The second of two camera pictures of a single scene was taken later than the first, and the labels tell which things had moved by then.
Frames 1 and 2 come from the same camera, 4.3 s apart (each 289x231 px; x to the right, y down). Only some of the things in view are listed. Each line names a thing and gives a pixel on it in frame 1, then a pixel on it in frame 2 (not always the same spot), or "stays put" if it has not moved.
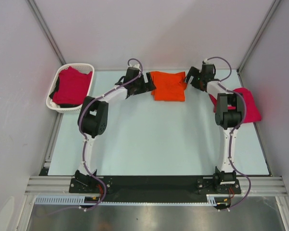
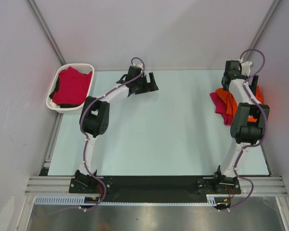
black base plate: [153, 189] stays put
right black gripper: [194, 72] to [253, 86]
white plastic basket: [72, 84] stays put
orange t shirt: [170, 86] to [231, 106]
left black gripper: [148, 86] stays put
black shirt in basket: [62, 105] stays put
